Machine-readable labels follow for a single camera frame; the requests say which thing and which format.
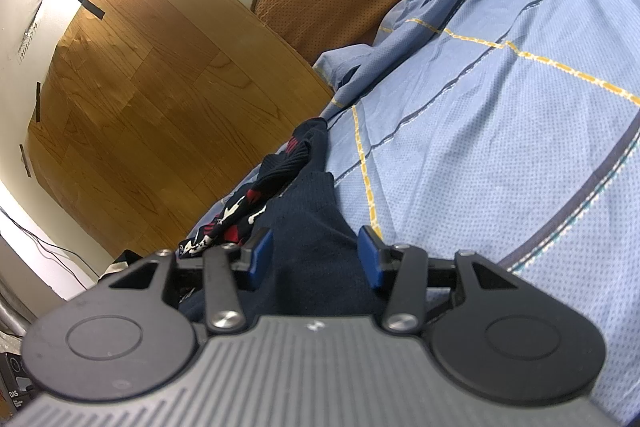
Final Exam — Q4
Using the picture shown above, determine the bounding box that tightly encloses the blue bed sheet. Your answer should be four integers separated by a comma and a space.
192, 0, 640, 427

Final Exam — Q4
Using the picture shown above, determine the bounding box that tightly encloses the navy red reindeer sweater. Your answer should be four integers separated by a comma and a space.
175, 117, 393, 324

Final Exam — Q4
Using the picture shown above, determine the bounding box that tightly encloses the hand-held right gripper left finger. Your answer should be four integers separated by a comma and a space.
107, 228, 275, 337

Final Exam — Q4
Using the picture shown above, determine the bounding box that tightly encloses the thin dark cable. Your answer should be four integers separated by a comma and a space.
0, 206, 97, 290

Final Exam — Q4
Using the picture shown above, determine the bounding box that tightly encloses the black cardboard box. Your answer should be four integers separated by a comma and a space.
0, 349, 34, 414

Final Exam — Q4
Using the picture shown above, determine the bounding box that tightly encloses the wood-pattern board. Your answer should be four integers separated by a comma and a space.
25, 0, 336, 258

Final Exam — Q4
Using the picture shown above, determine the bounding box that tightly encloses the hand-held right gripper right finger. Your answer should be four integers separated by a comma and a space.
357, 225, 526, 337

